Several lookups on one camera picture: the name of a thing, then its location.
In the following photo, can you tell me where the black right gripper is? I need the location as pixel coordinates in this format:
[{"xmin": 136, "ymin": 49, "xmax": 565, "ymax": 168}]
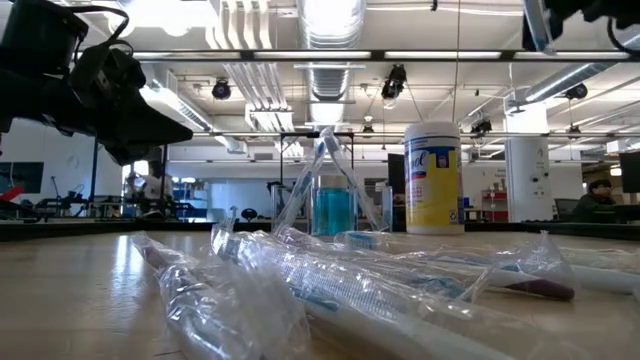
[{"xmin": 522, "ymin": 0, "xmax": 640, "ymax": 52}]

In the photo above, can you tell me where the black upright panel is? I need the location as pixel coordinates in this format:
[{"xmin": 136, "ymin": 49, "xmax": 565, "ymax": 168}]
[{"xmin": 387, "ymin": 153, "xmax": 405, "ymax": 232}]

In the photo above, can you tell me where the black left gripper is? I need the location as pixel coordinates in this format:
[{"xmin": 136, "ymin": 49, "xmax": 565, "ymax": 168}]
[{"xmin": 0, "ymin": 69, "xmax": 194, "ymax": 166}]

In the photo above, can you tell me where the black ceiling spotlight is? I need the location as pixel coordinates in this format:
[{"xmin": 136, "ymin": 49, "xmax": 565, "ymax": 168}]
[
  {"xmin": 379, "ymin": 63, "xmax": 409, "ymax": 101},
  {"xmin": 210, "ymin": 76, "xmax": 233, "ymax": 101},
  {"xmin": 564, "ymin": 82, "xmax": 590, "ymax": 101},
  {"xmin": 469, "ymin": 117, "xmax": 494, "ymax": 139}
]

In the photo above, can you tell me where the red shelf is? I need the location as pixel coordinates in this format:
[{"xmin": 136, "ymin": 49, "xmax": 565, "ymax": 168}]
[{"xmin": 480, "ymin": 188, "xmax": 510, "ymax": 223}]

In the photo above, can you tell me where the silver ventilation duct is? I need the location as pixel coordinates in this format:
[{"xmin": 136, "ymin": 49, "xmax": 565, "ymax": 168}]
[{"xmin": 298, "ymin": 0, "xmax": 367, "ymax": 157}]

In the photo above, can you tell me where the yellow Lysol wipes canister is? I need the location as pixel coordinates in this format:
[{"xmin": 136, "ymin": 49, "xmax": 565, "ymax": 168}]
[{"xmin": 402, "ymin": 121, "xmax": 466, "ymax": 236}]

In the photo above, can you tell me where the white round column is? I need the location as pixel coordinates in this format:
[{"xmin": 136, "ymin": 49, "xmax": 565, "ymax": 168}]
[{"xmin": 503, "ymin": 102, "xmax": 552, "ymax": 224}]

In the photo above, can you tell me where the black overhead crossbar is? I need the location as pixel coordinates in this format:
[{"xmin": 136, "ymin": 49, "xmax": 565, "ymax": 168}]
[{"xmin": 74, "ymin": 48, "xmax": 632, "ymax": 63}]

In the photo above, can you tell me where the black wall screen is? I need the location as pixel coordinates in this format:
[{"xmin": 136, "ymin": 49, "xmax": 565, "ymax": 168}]
[{"xmin": 0, "ymin": 161, "xmax": 45, "ymax": 195}]

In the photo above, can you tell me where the clear acrylic organizer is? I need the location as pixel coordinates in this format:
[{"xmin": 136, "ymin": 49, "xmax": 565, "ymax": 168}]
[{"xmin": 272, "ymin": 174, "xmax": 395, "ymax": 237}]

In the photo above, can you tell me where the grey office chair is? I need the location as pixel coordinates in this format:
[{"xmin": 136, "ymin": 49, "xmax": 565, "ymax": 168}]
[{"xmin": 553, "ymin": 197, "xmax": 579, "ymax": 222}]

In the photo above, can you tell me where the black monitor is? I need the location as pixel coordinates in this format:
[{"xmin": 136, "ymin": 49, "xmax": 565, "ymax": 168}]
[{"xmin": 618, "ymin": 151, "xmax": 640, "ymax": 195}]

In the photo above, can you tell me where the person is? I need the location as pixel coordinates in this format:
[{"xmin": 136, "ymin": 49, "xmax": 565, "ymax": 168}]
[
  {"xmin": 572, "ymin": 178, "xmax": 619, "ymax": 225},
  {"xmin": 124, "ymin": 160, "xmax": 175, "ymax": 217}
]

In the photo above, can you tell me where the white rectangular ceiling duct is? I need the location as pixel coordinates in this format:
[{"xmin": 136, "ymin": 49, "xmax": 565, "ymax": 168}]
[{"xmin": 139, "ymin": 67, "xmax": 249, "ymax": 155}]

